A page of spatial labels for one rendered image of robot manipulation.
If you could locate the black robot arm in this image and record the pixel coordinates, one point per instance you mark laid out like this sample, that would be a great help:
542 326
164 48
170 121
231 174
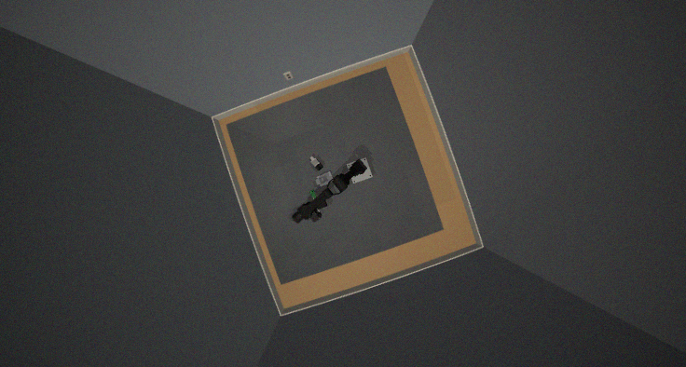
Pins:
341 181

